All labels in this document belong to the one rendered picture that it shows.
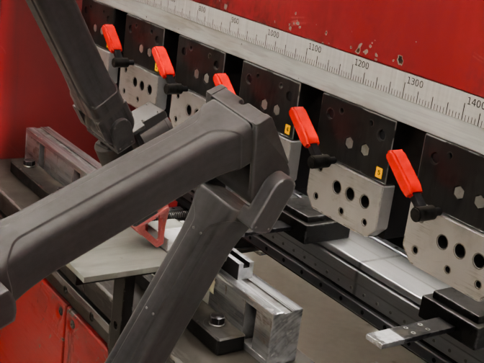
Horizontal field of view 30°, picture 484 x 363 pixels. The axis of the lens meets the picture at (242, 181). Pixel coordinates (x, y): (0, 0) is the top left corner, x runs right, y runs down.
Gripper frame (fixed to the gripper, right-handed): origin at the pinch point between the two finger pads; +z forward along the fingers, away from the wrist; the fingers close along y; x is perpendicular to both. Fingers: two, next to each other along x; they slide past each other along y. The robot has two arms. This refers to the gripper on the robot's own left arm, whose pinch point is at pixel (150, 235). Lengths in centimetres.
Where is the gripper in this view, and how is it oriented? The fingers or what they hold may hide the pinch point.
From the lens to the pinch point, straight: 154.7
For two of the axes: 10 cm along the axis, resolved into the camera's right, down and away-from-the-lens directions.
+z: 2.6, 8.0, 5.5
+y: -5.6, -3.3, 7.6
